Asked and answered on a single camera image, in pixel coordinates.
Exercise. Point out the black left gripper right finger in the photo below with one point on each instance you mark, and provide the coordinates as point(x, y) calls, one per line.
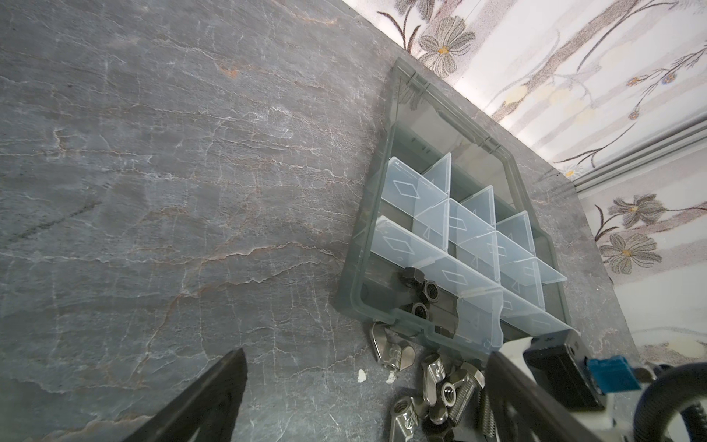
point(523, 411)

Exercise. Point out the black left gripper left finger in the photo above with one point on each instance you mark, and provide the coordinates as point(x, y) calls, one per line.
point(207, 410)

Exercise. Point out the black hex nut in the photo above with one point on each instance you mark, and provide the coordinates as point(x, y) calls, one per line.
point(444, 332)
point(412, 277)
point(430, 292)
point(421, 310)

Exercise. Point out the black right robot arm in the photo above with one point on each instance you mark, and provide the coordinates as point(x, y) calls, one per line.
point(670, 392)

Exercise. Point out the silver bolt pile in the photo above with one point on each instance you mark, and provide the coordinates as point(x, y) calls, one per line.
point(453, 405)

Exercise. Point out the silver wing nut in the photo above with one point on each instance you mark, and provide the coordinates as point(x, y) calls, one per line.
point(393, 356)

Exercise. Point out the clear plastic organizer box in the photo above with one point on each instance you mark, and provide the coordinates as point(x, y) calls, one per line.
point(443, 196)

